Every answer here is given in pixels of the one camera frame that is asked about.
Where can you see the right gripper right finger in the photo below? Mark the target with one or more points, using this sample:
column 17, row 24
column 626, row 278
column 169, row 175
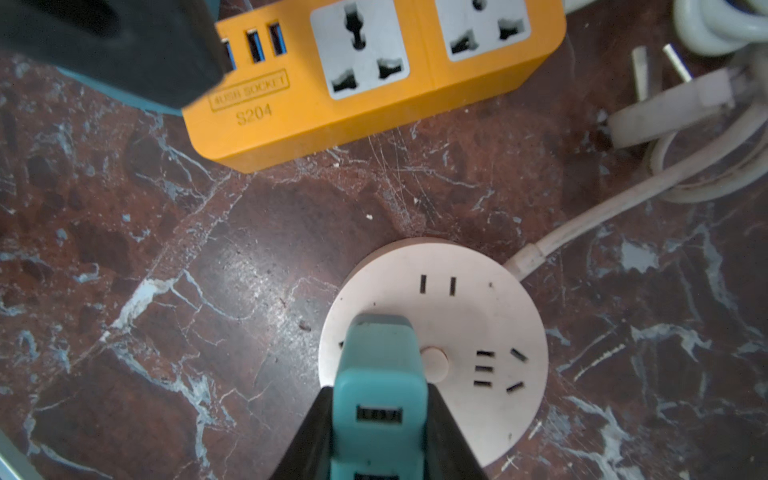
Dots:
column 447, row 453

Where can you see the teal charger plug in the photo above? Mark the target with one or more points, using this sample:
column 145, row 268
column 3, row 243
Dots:
column 379, row 408

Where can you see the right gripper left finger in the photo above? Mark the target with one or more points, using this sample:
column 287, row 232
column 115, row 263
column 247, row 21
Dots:
column 309, row 453

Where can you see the round pink power socket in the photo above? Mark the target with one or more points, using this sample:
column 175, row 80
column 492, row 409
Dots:
column 480, row 335

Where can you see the teal power strip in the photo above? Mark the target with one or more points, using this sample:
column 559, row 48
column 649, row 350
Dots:
column 126, row 98

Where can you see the orange power strip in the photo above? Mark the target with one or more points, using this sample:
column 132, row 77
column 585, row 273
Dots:
column 306, row 76

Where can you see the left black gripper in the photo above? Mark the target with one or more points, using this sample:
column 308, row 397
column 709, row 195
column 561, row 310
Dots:
column 166, row 52

